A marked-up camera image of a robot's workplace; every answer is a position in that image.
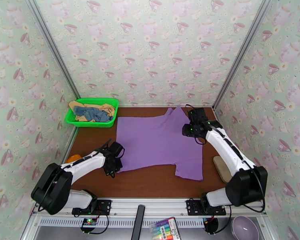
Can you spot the purple t-shirt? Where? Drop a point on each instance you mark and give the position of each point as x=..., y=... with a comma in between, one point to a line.
x=152, y=144

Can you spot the blue ribbed top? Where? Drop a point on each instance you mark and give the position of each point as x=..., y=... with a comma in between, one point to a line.
x=92, y=114

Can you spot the tan garment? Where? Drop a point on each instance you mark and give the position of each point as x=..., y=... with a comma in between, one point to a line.
x=106, y=108

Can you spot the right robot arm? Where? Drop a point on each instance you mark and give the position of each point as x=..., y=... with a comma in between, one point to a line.
x=230, y=149

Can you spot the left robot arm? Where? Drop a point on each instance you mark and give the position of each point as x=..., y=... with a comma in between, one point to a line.
x=85, y=161

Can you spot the orange lidded can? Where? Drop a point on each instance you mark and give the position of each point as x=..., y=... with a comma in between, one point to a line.
x=73, y=158

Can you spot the green plastic basket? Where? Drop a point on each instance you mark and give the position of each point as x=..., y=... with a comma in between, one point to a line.
x=90, y=124

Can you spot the beige oval sponge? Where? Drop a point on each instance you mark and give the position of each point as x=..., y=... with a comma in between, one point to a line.
x=221, y=168

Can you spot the perforated metal strip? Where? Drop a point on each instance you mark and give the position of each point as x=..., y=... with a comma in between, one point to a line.
x=125, y=223

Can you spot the small circuit board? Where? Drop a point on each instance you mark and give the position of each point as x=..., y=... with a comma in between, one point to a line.
x=89, y=222

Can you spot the pack of coloured markers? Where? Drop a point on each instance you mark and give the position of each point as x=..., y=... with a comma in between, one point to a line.
x=165, y=229

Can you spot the purple bowl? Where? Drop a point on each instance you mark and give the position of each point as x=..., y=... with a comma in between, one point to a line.
x=245, y=228

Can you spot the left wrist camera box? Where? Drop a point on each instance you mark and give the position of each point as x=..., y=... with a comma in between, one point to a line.
x=118, y=149

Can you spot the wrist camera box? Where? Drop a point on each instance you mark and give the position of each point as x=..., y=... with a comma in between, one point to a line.
x=118, y=149
x=197, y=114

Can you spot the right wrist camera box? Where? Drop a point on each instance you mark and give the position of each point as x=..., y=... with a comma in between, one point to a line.
x=197, y=114

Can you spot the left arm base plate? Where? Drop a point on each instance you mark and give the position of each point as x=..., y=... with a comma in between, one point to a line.
x=103, y=206

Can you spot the aluminium frame rail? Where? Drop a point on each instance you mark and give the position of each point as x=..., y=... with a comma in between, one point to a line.
x=150, y=205

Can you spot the black camera post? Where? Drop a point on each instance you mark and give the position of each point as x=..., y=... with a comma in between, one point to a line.
x=138, y=221

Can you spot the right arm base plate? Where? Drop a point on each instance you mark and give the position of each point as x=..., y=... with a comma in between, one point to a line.
x=193, y=206

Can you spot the aluminium upright post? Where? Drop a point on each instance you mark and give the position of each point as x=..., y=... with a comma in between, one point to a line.
x=242, y=51
x=52, y=46

